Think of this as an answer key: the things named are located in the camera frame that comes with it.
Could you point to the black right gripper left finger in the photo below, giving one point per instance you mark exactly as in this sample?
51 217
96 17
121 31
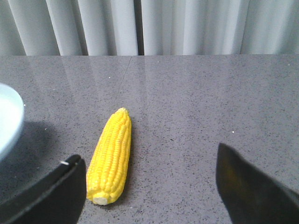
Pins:
58 198

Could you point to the white pleated curtain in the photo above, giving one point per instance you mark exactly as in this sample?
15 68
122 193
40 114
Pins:
148 27

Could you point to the light blue round plate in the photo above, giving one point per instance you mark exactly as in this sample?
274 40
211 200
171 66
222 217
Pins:
11 119

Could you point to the yellow corn cob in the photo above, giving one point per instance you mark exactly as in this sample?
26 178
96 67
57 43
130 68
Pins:
107 172

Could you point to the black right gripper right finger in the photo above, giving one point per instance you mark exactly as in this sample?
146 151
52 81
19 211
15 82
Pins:
251 196

